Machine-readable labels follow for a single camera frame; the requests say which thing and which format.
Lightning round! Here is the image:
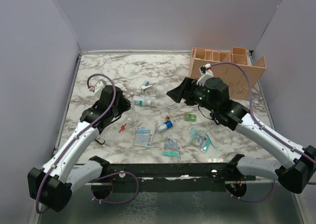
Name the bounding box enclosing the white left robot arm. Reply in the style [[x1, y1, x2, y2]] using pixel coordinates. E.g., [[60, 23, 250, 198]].
[[27, 86, 131, 212]]

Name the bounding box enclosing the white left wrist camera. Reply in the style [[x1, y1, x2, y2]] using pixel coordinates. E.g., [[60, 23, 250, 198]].
[[88, 80, 107, 96]]

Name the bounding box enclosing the white blue nail clipper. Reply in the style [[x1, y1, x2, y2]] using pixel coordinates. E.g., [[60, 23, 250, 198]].
[[141, 81, 152, 90]]

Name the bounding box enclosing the clear plastic kit box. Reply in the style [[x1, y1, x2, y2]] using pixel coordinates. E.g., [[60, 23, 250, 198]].
[[95, 107, 157, 145]]

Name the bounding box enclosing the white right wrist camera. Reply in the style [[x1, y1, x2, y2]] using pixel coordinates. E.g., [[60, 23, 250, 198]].
[[197, 63, 214, 86]]

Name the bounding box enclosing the clear bandage packet teal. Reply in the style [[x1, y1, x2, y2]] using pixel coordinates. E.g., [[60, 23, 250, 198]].
[[189, 128, 220, 153]]

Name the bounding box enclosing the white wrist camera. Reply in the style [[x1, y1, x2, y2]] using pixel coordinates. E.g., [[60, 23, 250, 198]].
[[88, 80, 107, 96], [197, 63, 214, 86]]

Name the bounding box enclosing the peach plastic organizer basket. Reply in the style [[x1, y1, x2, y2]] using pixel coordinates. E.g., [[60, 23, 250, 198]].
[[189, 47, 267, 100]]

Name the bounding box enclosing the green medicine box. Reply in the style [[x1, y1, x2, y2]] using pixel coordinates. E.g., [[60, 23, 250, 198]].
[[185, 113, 197, 122]]

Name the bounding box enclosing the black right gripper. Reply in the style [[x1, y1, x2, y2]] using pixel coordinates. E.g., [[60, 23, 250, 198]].
[[167, 77, 218, 113]]

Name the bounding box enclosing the white bottle green label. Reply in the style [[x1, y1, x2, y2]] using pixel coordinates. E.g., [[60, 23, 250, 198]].
[[133, 95, 151, 106]]

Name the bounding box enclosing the black mounting rail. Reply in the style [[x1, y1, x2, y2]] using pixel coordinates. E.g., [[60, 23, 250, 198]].
[[91, 163, 255, 198]]

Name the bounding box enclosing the white blue gauze packet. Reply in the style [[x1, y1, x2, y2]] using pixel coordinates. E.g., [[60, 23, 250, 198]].
[[134, 127, 155, 148]]

